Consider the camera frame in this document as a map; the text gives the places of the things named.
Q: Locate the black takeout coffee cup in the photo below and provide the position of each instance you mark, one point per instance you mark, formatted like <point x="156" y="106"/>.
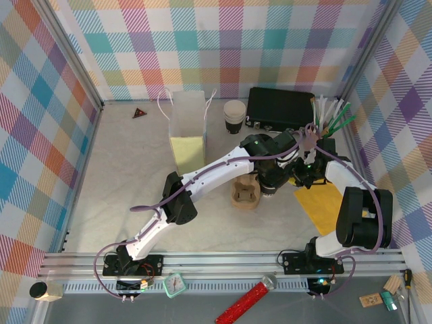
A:
<point x="270" y="190"/>

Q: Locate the white paper bag yellow front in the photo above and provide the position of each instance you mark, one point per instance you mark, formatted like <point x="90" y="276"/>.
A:
<point x="187" y="155"/>

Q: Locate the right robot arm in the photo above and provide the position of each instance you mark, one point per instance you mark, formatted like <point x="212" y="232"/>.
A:
<point x="337" y="175"/>

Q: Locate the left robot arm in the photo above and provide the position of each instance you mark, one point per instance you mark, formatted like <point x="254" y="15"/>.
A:
<point x="216" y="172"/>

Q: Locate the black paper cup white lettering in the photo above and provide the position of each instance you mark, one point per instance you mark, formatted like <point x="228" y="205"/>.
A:
<point x="234" y="128"/>

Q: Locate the yellow paper napkin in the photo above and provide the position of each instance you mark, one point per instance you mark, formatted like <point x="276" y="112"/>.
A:
<point x="317" y="206"/>

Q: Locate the black hard case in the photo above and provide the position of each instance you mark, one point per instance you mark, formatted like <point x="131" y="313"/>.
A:
<point x="280" y="108"/>

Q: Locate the nested paper cup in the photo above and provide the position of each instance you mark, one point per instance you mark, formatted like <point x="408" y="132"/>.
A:
<point x="234" y="108"/>

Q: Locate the white wrapped straw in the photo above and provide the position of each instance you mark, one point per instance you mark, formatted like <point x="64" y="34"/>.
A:
<point x="320" y="108"/>
<point x="325" y="108"/>
<point x="332" y="111"/>

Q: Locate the right electronics module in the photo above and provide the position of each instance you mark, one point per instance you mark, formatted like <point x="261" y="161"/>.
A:
<point x="319" y="283"/>

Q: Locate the electronics module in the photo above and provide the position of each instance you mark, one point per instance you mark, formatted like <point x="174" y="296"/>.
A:
<point x="319" y="283"/>
<point x="128" y="285"/>

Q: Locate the red black triangle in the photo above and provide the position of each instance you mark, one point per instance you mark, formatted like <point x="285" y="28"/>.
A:
<point x="138" y="113"/>

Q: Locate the red glitter microphone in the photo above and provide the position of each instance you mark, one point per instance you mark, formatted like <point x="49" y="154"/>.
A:
<point x="246" y="300"/>

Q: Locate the small wooden block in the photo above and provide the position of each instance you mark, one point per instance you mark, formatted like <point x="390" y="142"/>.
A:
<point x="392" y="283"/>

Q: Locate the black yellow screwdriver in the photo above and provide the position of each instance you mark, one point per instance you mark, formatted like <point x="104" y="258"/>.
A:
<point x="408" y="278"/>

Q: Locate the teal clip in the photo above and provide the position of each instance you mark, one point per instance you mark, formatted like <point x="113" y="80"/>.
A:
<point x="389" y="299"/>

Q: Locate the teal alarm clock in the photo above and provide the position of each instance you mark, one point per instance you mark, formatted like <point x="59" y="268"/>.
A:
<point x="175" y="285"/>

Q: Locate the left electronics module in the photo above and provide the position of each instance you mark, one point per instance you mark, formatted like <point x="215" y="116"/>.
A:
<point x="128" y="285"/>

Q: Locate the gold block black disc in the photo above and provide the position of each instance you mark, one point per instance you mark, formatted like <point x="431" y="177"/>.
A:
<point x="50" y="291"/>

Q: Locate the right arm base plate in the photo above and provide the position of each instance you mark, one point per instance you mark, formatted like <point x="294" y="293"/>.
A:
<point x="291" y="261"/>

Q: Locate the aluminium cross rail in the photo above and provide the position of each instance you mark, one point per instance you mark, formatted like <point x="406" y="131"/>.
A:
<point x="219" y="261"/>

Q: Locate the aluminium frame post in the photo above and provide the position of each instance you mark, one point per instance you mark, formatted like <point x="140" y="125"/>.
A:
<point x="67" y="50"/>
<point x="369" y="47"/>

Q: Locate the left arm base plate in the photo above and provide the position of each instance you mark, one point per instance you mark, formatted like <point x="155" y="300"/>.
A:
<point x="157" y="260"/>

